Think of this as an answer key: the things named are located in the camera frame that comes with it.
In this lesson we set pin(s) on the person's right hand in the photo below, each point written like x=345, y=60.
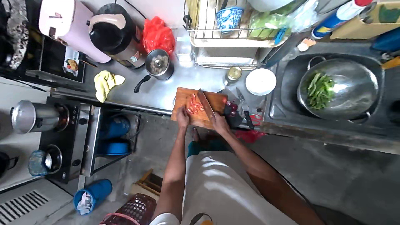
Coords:
x=220, y=124

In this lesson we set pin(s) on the person's left hand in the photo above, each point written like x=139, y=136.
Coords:
x=182, y=118

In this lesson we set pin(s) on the person's left fingers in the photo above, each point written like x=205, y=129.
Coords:
x=181, y=110

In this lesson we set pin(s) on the person's right fingers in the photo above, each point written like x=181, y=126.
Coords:
x=214, y=118

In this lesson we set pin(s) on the wooden cutting board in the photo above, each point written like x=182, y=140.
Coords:
x=200, y=119

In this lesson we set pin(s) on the brown-bladed kitchen knife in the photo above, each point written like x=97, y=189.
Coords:
x=205, y=104

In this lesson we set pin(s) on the person's left forearm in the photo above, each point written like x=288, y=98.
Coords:
x=176, y=159

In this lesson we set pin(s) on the person's right forearm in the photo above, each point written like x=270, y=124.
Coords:
x=265, y=170

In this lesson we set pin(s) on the pile of sliced tomato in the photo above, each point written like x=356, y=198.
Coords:
x=195, y=106

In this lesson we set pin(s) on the pile of purple onions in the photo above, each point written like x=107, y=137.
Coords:
x=232, y=107

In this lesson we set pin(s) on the person's legs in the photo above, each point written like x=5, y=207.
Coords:
x=195, y=148

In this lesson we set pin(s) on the glass jar with golden lid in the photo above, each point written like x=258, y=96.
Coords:
x=233, y=75

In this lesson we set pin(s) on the steel kitchen counter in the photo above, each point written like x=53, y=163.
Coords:
x=134, y=97

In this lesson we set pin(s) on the small saucepan with glass lid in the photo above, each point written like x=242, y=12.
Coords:
x=159, y=64

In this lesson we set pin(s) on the white round plate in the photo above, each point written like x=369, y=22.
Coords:
x=261, y=81

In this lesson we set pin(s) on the clear plastic container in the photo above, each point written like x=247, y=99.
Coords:
x=184, y=50

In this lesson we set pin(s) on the blue plastic drum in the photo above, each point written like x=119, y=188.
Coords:
x=115, y=127

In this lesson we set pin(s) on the person's body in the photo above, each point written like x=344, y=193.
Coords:
x=218, y=187

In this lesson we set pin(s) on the blue plastic tub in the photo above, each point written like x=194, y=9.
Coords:
x=115, y=147

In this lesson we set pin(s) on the crumpled red plastic bag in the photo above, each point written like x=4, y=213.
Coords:
x=158, y=36

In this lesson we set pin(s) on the yellow cloth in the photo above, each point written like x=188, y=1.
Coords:
x=105, y=86

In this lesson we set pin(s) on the wooden stool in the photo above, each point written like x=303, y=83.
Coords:
x=150, y=183

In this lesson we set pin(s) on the steel kitchen sink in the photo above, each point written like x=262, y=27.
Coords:
x=287, y=84

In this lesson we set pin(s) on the metal stove stand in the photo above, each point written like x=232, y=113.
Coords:
x=92, y=147

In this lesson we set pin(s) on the blue white patterned bowl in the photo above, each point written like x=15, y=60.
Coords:
x=228, y=18

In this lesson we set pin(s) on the black steel electric kettle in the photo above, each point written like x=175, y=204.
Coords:
x=109, y=36

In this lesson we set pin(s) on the blue plastic clip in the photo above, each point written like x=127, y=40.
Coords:
x=280, y=35

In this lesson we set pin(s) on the pile of green leaves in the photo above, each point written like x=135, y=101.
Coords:
x=320, y=91

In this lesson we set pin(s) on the plastic bag of green vegetables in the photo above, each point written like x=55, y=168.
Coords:
x=268, y=22

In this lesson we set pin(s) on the dark red plastic basket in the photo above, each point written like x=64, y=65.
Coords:
x=136, y=212

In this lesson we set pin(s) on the blue plastic bin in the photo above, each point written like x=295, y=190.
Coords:
x=101, y=190

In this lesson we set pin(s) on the eggshell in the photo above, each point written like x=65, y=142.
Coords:
x=304, y=45

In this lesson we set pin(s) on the card with food picture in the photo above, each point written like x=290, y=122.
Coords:
x=71, y=61

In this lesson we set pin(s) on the two-burner gas stove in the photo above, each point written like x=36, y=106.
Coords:
x=56, y=137

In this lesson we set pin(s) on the white translucent plastic bag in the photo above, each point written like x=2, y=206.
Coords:
x=302, y=17

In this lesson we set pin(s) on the white crumpled plastic bag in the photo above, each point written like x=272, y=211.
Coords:
x=84, y=203

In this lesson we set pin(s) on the large steel basin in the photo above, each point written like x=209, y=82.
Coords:
x=353, y=97

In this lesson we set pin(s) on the black shelf unit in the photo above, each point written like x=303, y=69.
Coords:
x=50, y=56

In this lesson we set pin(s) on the blue translucent container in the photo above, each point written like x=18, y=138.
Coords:
x=38, y=163

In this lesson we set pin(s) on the tall silver pot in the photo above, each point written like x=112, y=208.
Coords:
x=28, y=117

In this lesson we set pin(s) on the blue white spray can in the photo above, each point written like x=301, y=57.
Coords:
x=340, y=17

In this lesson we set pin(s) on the cardboard box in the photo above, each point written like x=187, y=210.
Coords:
x=359, y=29

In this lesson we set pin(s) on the white vented panel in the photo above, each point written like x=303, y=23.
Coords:
x=25, y=204

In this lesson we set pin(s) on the black pan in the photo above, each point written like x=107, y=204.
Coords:
x=4, y=164

